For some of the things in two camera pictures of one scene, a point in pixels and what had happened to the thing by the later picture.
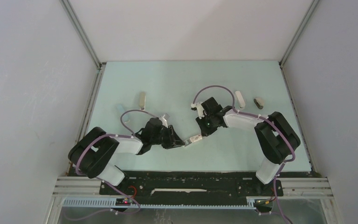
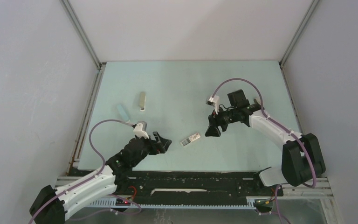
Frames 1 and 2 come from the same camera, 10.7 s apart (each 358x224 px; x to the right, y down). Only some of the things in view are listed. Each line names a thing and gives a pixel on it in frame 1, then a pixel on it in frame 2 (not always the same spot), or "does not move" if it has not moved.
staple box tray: (187, 142) does not move
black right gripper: (205, 131) → (214, 120)
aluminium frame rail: (72, 15) does not move
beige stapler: (142, 100) does not move
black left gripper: (173, 140) → (162, 145)
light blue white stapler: (126, 118) does not move
